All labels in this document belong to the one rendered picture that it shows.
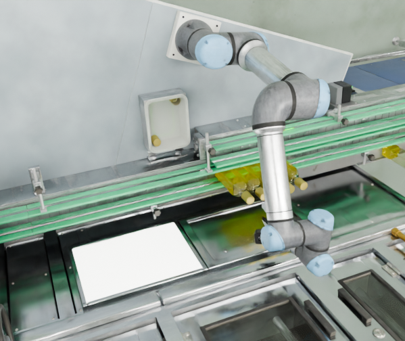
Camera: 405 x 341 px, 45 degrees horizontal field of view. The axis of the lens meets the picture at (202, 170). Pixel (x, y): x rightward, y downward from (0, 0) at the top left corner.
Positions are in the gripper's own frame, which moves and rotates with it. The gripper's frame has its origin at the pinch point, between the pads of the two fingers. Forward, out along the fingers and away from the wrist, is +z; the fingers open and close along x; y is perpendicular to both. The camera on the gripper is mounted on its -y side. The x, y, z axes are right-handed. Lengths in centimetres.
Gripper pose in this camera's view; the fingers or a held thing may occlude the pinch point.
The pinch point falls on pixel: (262, 212)
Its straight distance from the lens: 177.0
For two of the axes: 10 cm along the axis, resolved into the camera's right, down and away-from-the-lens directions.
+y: 9.3, -2.4, 2.9
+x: -0.8, -8.8, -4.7
